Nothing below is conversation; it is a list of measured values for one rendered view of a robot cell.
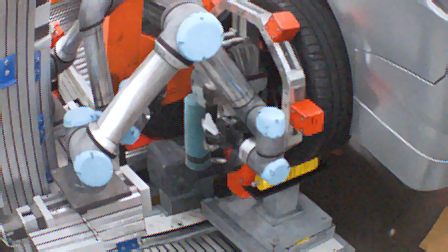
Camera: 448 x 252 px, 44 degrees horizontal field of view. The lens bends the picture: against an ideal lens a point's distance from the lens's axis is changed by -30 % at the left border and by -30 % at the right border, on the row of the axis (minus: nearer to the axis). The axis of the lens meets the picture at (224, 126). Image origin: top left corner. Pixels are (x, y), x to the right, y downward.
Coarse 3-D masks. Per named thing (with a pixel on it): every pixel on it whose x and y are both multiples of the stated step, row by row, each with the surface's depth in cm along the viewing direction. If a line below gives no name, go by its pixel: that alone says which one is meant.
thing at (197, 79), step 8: (192, 72) 243; (200, 72) 239; (192, 80) 245; (200, 80) 240; (208, 80) 236; (256, 80) 243; (264, 80) 246; (192, 88) 246; (200, 88) 242; (256, 88) 245; (200, 96) 243; (200, 104) 244
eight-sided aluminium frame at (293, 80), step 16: (224, 0) 242; (240, 0) 241; (224, 16) 254; (256, 16) 227; (272, 48) 226; (288, 48) 226; (288, 64) 228; (288, 80) 223; (304, 80) 226; (288, 96) 226; (304, 96) 229; (288, 112) 229; (288, 128) 231; (288, 144) 234
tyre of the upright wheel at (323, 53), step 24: (264, 0) 235; (288, 0) 232; (312, 0) 235; (312, 24) 227; (336, 24) 232; (312, 48) 223; (336, 48) 228; (312, 72) 225; (336, 72) 228; (312, 96) 229; (336, 96) 229; (336, 120) 234; (312, 144) 237; (336, 144) 248
